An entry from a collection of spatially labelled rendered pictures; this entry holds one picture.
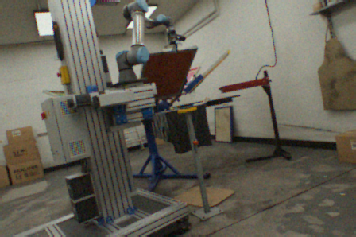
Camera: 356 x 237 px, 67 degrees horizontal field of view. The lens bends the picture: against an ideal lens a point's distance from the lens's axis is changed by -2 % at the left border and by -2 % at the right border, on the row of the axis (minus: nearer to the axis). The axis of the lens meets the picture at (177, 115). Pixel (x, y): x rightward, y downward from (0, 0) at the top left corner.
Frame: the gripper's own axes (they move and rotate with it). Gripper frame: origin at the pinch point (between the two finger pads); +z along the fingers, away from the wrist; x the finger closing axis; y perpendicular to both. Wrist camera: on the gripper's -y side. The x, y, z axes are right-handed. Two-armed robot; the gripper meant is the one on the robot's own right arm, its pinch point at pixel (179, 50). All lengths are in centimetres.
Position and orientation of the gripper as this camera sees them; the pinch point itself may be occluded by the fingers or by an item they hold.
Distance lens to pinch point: 261.3
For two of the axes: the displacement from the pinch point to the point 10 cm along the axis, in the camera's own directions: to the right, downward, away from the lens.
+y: -8.9, 2.0, -4.0
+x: 3.3, -3.2, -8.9
